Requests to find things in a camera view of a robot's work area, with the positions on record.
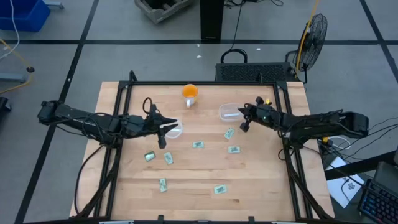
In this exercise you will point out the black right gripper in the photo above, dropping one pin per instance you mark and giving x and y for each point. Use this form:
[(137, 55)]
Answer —
[(264, 115)]

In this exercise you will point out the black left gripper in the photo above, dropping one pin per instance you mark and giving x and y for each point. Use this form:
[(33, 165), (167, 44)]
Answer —
[(141, 126)]

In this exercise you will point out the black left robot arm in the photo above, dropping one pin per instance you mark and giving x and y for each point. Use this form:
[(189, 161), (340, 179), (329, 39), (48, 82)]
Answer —
[(77, 119)]

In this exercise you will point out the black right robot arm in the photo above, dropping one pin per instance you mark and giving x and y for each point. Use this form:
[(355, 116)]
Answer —
[(326, 123)]

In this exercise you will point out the round clear plastic bowl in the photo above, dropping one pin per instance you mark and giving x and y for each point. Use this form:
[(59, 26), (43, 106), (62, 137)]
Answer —
[(176, 132)]

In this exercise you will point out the rectangular clear plastic container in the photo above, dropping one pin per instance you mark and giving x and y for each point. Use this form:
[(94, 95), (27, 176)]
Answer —
[(228, 109)]

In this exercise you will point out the green white sweetener packet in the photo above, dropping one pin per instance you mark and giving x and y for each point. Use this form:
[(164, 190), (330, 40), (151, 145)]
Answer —
[(150, 155), (163, 185), (220, 189), (229, 133), (198, 144), (168, 158), (234, 149)]

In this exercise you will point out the orange and white mug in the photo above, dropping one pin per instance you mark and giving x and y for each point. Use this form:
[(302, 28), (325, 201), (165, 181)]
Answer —
[(189, 91)]

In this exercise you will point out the black floor fan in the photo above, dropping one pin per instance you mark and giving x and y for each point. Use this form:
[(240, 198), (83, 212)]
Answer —
[(312, 43)]

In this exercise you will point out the tall black tower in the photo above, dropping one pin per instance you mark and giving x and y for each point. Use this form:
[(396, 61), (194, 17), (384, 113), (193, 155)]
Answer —
[(211, 18)]

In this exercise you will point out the white paper sheet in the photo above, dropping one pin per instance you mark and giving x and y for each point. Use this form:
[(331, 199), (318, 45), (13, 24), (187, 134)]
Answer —
[(339, 186)]

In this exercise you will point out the grey wooden pallet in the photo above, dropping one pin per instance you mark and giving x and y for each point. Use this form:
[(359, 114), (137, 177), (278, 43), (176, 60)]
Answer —
[(161, 11)]

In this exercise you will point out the black slanted bar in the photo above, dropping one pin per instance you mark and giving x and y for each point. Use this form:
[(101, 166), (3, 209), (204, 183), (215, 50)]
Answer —
[(357, 166)]

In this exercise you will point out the backlit black keyboard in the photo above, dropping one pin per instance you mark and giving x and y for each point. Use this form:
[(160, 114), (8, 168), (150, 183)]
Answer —
[(379, 202)]

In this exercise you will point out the grey stand foot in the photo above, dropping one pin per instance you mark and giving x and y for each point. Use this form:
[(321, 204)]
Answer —
[(12, 77)]

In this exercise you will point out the blue plastic bin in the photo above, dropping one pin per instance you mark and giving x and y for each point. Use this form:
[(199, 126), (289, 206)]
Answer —
[(21, 14)]

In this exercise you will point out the black metal table frame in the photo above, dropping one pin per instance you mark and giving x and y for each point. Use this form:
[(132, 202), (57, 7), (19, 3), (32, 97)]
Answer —
[(199, 83)]

